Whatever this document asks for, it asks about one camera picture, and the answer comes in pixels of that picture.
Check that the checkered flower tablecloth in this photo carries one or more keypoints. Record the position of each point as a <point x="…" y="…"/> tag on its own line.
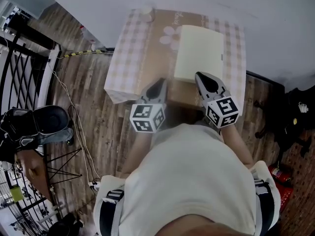
<point x="133" y="58"/>

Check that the person's right forearm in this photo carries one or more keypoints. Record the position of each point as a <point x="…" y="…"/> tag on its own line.
<point x="236" y="144"/>

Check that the black padded chair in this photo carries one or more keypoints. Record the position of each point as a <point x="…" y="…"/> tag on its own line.
<point x="46" y="122"/>

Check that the white round cup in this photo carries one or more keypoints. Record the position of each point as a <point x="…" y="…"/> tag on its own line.
<point x="147" y="12"/>

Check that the black bag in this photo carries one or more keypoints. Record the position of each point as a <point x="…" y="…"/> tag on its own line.
<point x="69" y="224"/>

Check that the white face mask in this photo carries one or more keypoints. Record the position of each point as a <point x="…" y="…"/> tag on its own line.
<point x="303" y="107"/>

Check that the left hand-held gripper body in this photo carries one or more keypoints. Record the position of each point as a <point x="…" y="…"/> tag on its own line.
<point x="147" y="114"/>

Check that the white bottle red cap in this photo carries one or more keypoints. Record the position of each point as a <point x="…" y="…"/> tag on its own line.
<point x="87" y="34"/>

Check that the black office chair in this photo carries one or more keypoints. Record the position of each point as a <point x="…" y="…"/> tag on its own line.
<point x="295" y="122"/>

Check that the wooden side table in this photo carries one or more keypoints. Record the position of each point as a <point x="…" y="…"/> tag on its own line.
<point x="34" y="171"/>

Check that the cream item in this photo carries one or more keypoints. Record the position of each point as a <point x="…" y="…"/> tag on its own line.
<point x="199" y="50"/>

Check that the red box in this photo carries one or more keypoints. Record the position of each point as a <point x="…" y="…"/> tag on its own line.
<point x="285" y="198"/>

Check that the white power strip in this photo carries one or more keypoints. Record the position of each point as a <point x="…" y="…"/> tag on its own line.
<point x="94" y="185"/>

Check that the yellow black striped strip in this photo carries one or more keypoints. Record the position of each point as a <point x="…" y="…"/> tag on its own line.
<point x="83" y="52"/>

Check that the black metal gate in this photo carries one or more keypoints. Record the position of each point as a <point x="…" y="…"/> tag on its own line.
<point x="22" y="77"/>

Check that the red fire extinguisher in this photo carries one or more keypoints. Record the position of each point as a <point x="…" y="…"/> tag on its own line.
<point x="279" y="174"/>

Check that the green container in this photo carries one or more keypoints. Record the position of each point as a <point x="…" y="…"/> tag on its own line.
<point x="16" y="193"/>

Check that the person's white shirt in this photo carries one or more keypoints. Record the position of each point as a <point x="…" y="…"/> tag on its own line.
<point x="187" y="176"/>

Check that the person's left forearm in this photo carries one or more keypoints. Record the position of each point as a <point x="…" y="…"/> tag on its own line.
<point x="137" y="151"/>

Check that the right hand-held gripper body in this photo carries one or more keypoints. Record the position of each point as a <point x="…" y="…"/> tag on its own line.
<point x="221" y="109"/>

